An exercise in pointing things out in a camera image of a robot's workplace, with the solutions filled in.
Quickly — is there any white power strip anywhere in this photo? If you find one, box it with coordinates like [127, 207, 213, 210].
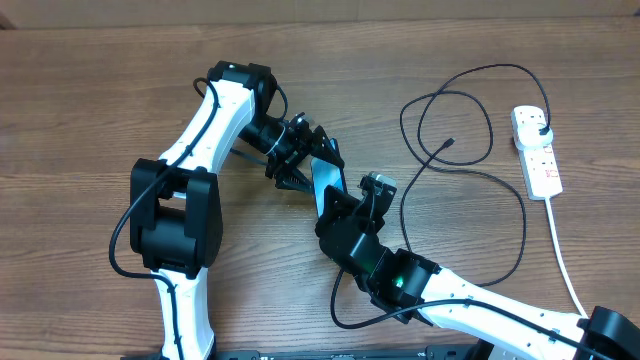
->
[511, 105, 563, 200]

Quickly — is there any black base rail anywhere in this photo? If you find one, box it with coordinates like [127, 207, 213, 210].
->
[119, 343, 481, 360]

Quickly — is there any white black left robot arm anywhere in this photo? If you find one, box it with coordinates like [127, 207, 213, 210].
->
[123, 61, 344, 359]

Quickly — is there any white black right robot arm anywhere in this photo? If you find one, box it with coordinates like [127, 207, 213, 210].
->
[316, 186, 639, 359]

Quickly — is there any white power strip cord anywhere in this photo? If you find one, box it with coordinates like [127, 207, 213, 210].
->
[543, 197, 590, 319]

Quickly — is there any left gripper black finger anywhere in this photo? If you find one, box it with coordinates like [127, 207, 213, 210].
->
[310, 138, 344, 168]
[275, 168, 313, 194]

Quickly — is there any Galaxy smartphone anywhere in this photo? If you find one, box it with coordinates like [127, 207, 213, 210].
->
[310, 158, 346, 217]

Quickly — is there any white USB charger plug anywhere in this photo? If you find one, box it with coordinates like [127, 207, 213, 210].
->
[514, 123, 554, 151]

